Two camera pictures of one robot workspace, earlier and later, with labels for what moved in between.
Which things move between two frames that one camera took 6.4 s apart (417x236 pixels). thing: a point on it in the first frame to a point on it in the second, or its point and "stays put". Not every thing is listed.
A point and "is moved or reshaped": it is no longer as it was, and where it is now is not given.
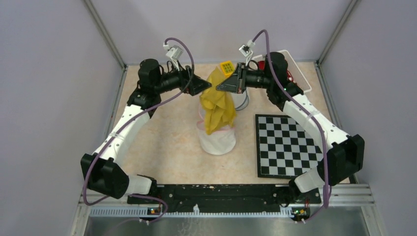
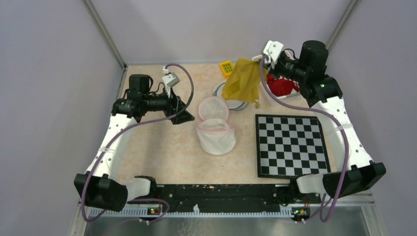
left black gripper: [196, 85] to [175, 105]
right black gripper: [237, 82] to [274, 70]
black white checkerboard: [284, 149] stays put
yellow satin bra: [219, 106] is moved or reshaped
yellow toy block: [227, 68] stays put
